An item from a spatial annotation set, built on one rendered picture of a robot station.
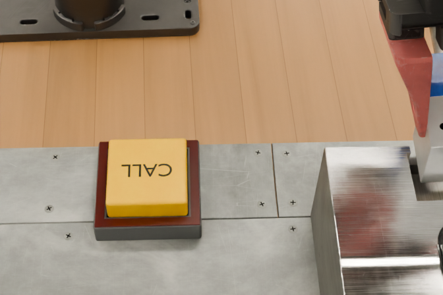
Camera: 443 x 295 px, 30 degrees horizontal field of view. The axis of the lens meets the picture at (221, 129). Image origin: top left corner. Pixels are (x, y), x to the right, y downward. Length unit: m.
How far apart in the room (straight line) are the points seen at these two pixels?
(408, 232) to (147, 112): 0.26
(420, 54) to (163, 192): 0.23
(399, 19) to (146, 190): 0.25
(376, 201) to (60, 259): 0.24
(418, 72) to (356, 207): 0.12
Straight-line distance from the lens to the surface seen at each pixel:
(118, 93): 0.72
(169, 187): 0.61
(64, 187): 0.67
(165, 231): 0.62
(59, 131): 0.70
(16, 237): 0.65
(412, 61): 0.47
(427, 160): 0.53
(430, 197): 0.60
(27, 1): 0.80
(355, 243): 0.54
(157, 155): 0.63
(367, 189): 0.56
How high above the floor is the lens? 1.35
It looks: 53 degrees down
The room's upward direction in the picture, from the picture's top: 2 degrees clockwise
